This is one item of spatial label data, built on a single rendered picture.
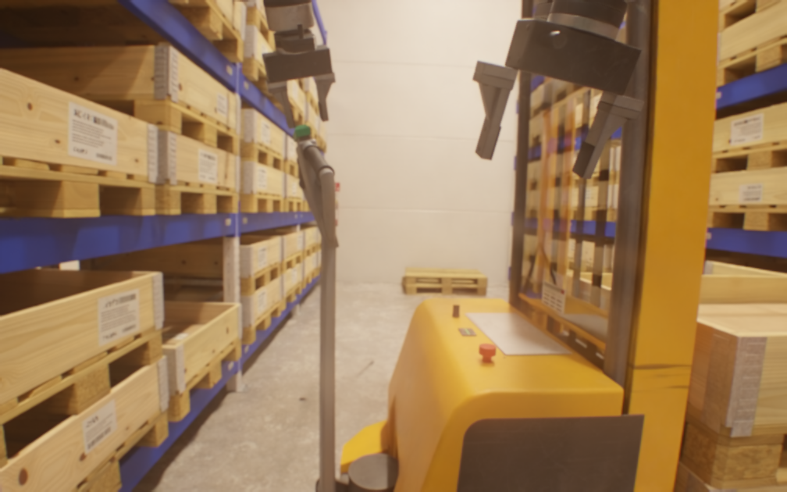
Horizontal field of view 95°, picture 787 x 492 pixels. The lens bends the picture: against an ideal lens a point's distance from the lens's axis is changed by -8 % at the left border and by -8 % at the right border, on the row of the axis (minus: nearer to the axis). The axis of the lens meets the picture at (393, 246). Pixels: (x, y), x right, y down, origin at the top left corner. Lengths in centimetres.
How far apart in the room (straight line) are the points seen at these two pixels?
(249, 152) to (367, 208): 405
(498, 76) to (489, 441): 65
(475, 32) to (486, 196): 273
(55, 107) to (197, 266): 176
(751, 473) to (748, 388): 20
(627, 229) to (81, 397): 147
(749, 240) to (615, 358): 210
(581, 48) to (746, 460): 92
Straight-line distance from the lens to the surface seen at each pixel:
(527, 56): 46
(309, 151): 94
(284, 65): 86
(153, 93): 190
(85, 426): 149
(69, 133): 138
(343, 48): 715
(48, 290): 200
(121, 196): 170
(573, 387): 86
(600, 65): 50
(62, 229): 143
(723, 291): 206
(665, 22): 100
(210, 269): 287
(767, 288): 221
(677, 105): 97
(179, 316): 277
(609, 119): 53
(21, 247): 133
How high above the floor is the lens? 122
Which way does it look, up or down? 5 degrees down
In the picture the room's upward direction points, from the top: 2 degrees clockwise
